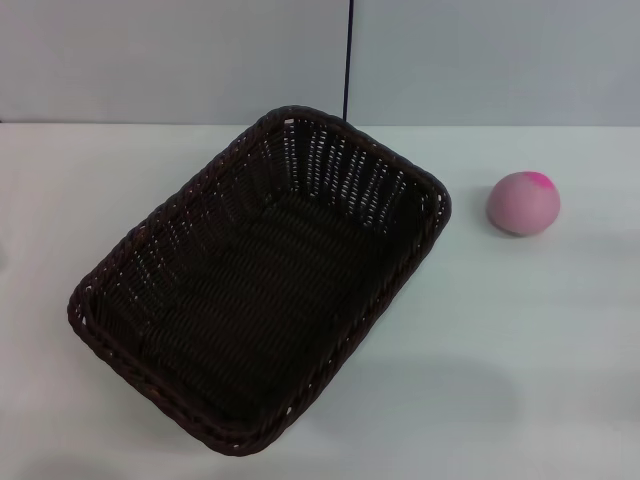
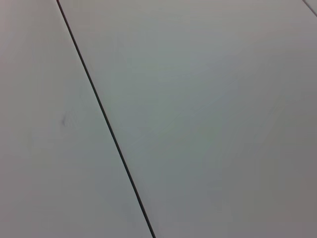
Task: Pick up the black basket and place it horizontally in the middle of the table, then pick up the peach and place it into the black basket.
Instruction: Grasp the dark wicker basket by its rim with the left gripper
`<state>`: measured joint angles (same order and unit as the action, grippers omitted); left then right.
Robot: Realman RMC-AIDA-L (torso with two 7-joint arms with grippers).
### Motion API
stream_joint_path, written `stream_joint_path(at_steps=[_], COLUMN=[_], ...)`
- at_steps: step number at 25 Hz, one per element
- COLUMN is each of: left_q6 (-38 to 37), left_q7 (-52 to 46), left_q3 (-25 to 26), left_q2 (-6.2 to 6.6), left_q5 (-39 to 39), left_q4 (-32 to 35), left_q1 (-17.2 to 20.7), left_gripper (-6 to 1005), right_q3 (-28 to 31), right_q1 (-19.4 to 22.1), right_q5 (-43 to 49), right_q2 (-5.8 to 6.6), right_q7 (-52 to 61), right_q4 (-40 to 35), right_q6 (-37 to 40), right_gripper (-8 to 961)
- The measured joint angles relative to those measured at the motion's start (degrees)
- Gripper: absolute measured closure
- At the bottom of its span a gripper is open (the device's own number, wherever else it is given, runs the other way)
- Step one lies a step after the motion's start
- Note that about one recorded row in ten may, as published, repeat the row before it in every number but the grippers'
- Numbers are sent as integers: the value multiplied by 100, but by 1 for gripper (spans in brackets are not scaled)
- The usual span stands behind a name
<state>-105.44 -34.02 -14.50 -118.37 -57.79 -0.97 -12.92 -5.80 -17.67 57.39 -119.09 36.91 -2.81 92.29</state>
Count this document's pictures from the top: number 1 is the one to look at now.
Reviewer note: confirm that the dark woven rectangular basket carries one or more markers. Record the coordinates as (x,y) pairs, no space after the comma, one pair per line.
(260,300)

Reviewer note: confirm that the pink peach toy ball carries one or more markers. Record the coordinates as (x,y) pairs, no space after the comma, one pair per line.
(522,205)

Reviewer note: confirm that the dark vertical wall strip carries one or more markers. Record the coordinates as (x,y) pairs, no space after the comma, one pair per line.
(348,50)

